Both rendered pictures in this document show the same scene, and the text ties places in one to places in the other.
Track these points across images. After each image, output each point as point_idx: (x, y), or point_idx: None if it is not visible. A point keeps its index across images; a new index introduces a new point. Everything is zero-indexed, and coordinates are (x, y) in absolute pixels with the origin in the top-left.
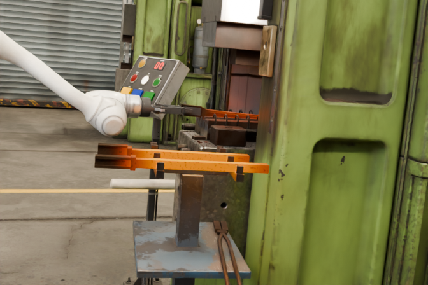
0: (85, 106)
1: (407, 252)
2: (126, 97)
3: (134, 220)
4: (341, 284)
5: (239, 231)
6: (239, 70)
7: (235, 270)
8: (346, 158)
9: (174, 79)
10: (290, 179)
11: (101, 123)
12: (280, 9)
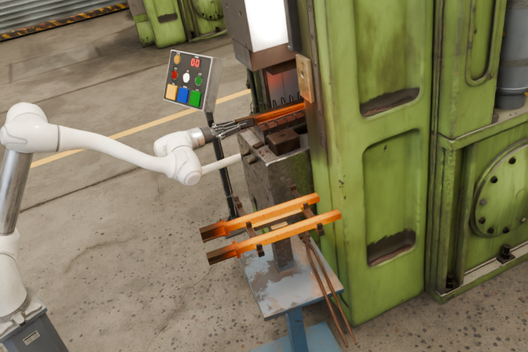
0: (163, 170)
1: (445, 200)
2: (189, 136)
3: None
4: (395, 226)
5: (309, 207)
6: None
7: (333, 295)
8: (387, 145)
9: (214, 75)
10: (348, 184)
11: (183, 181)
12: (310, 45)
